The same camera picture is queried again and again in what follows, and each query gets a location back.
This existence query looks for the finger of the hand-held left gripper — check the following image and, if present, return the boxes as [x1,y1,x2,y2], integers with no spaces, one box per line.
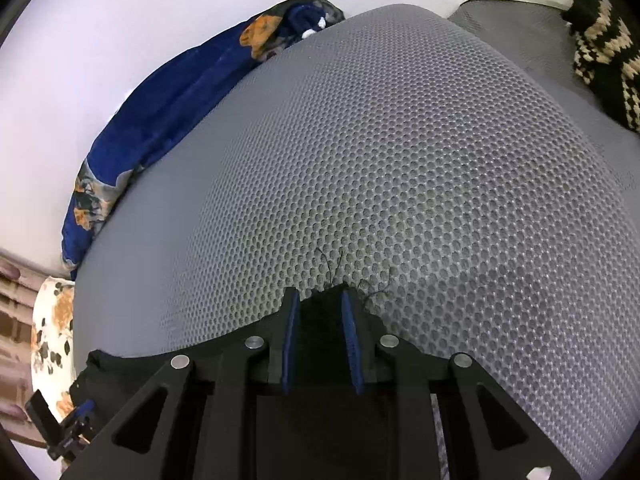
[61,399,97,442]

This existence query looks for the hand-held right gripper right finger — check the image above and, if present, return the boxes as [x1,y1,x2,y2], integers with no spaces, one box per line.
[340,290,583,480]

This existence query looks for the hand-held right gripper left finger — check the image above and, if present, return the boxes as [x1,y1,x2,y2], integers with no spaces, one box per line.
[60,287,303,480]

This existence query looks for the black pants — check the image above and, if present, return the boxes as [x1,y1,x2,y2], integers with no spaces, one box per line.
[70,249,396,480]

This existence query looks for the white floral pillow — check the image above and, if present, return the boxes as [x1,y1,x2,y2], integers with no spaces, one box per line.
[31,276,77,423]

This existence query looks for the blue printed blanket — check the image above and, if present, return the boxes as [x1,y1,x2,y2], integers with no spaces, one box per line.
[61,0,347,281]

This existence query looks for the grey fabric cushion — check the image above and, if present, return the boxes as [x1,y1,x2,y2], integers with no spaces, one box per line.
[447,0,640,201]

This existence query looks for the black beige knitted garment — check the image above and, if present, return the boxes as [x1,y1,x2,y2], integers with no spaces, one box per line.
[560,0,640,133]

